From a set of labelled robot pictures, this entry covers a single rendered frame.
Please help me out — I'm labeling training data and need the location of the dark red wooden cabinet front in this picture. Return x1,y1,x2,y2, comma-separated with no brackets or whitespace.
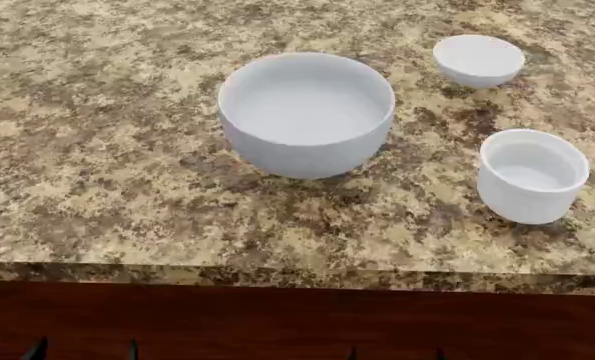
0,279,595,360

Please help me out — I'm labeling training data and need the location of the large white ceramic bowl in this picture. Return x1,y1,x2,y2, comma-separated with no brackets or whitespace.
217,51,397,180

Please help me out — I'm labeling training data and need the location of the small white shallow bowl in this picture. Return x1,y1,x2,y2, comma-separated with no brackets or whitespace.
432,33,526,90

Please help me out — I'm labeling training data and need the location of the medium white straight-sided bowl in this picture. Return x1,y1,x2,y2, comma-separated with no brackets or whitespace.
477,128,591,226

